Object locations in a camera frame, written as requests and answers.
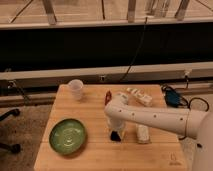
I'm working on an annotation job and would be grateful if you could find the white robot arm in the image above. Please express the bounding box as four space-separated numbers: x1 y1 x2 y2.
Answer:
104 93 213 171

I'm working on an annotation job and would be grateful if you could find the blue black device on floor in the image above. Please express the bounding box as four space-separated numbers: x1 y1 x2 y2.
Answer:
162 86 181 107

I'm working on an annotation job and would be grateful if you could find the white sponge block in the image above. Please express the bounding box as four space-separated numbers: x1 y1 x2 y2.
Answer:
136 124 150 144

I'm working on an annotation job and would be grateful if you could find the clear plastic cup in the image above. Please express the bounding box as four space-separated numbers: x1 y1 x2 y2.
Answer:
68 79 83 100

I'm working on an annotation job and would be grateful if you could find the black cable on floor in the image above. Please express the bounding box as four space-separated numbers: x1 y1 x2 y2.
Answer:
161 75 211 141

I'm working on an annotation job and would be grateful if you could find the black rectangular block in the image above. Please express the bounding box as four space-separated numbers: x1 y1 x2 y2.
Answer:
110 131 121 142

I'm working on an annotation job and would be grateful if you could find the white plastic bottle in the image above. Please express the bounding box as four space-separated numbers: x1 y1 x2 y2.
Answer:
126 87 153 107

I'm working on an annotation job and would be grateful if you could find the black office chair base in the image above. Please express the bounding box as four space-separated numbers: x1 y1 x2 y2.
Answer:
0 108 22 155

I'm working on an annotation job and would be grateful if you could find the black hanging cable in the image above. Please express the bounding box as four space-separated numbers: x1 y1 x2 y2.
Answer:
118 17 149 82

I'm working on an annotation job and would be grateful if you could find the red pepper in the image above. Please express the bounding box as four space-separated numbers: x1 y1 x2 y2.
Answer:
105 91 112 105

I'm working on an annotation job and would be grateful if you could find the green ceramic plate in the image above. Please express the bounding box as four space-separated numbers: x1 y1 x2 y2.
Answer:
49 118 87 155

